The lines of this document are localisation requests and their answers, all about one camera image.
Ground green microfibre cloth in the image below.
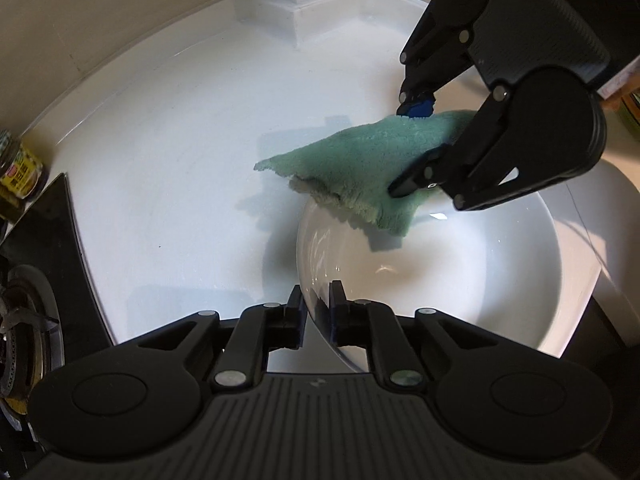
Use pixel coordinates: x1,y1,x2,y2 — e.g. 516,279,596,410
254,109,482,237

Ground pale speckled object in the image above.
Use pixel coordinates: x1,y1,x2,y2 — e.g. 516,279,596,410
596,52,640,111

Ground black glass gas stove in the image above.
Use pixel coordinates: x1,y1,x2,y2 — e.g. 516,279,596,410
0,172,119,480

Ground metal gas burner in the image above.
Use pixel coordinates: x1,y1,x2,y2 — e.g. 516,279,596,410
0,264,67,413

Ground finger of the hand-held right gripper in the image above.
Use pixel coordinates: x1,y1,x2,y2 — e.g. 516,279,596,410
397,2,482,119
388,82,568,212

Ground yellow label glass jar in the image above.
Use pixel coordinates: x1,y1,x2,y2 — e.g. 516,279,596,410
0,129,44,224

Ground green round container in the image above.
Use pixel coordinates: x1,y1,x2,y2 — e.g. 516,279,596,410
619,89,640,128

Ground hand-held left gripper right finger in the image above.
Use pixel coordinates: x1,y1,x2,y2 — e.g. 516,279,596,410
327,280,502,392

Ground white ceramic bowl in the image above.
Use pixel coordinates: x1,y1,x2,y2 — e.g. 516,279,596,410
295,172,604,375

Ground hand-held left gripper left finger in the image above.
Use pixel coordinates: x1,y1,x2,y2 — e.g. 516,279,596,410
136,285,308,395

